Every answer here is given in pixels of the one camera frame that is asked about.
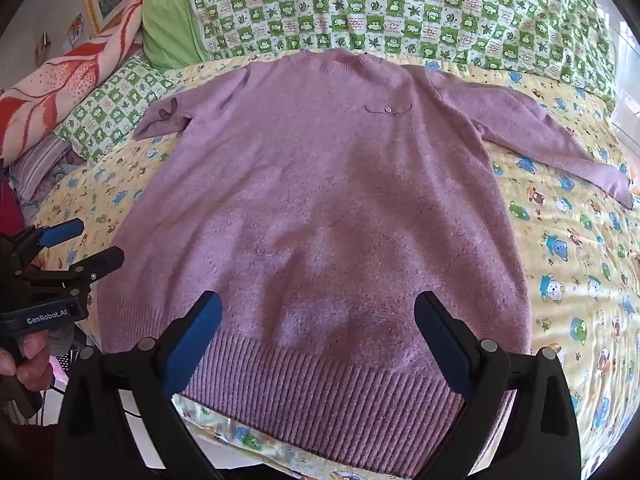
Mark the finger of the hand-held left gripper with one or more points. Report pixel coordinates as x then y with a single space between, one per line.
57 234
95 262

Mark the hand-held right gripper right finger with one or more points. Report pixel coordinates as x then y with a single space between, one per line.
445 345

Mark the plain green cloth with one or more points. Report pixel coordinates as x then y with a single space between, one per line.
170 20

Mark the yellow bear-print bed sheet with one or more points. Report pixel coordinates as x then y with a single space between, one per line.
575 260

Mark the green checkered quilt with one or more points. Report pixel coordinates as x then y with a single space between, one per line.
400 5

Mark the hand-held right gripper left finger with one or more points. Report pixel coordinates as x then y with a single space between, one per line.
192 345

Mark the striped grey cloth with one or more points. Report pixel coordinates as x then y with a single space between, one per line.
42 165

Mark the green checkered pillow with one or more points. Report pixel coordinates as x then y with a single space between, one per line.
110 105

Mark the person's left hand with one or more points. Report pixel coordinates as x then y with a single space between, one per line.
35 360

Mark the purple knit sweater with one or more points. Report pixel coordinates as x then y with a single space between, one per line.
300 185

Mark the red floral blanket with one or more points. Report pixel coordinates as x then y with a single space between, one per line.
65 80

